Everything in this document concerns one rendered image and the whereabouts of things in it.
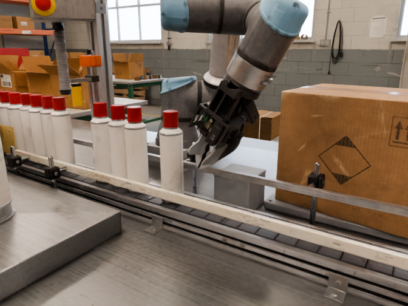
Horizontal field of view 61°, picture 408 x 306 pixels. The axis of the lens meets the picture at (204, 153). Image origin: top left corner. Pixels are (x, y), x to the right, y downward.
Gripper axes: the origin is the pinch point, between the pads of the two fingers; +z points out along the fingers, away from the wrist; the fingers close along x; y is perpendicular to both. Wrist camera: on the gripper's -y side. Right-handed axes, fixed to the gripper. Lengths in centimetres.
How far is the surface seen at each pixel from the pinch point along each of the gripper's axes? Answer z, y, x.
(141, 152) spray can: 8.3, 1.3, -14.0
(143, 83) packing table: 174, -314, -252
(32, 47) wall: 378, -459, -703
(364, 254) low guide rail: -9.8, 4.4, 32.8
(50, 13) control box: -3, -2, -59
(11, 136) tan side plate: 36, 4, -57
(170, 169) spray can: 5.2, 2.6, -4.7
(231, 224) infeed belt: 4.4, 3.7, 12.9
